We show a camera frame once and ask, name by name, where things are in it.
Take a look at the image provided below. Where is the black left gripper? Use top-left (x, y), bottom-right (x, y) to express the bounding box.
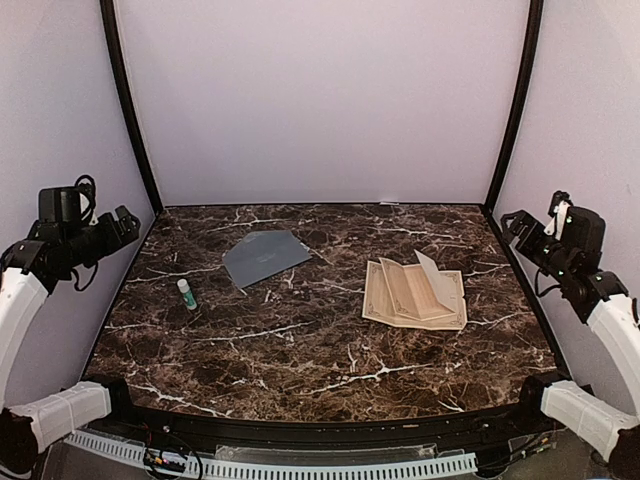
top-left (65, 205), bottom-right (140, 268)

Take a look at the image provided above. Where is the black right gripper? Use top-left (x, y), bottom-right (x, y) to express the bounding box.
top-left (502, 209), bottom-right (575, 282)

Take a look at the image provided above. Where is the beige lined letter paper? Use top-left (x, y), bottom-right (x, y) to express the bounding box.
top-left (379, 250), bottom-right (467, 330)

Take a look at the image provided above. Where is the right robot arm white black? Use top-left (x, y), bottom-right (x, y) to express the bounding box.
top-left (501, 191), bottom-right (639, 479)

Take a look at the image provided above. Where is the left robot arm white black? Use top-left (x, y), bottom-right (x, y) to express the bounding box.
top-left (1, 174), bottom-right (141, 476)

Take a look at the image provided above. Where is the beige letter sheet on table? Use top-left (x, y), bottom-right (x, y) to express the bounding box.
top-left (362, 261), bottom-right (446, 330)

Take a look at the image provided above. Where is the grey paper envelope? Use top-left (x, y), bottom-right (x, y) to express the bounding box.
top-left (223, 230), bottom-right (311, 289)

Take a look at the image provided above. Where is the green white glue stick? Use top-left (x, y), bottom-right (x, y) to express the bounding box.
top-left (176, 278), bottom-right (198, 311)

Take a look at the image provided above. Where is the black left frame post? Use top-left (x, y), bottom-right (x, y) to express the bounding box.
top-left (99, 0), bottom-right (164, 217)

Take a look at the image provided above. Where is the black frame post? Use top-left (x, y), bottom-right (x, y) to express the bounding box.
top-left (483, 0), bottom-right (544, 215)
top-left (99, 0), bottom-right (164, 217)

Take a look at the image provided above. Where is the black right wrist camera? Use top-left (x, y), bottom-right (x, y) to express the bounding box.
top-left (544, 190), bottom-right (606, 255)

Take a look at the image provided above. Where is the black right frame post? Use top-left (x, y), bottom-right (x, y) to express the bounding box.
top-left (483, 0), bottom-right (544, 215)

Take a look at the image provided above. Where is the white slotted cable duct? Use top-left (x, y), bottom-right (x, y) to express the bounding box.
top-left (64, 431), bottom-right (477, 479)

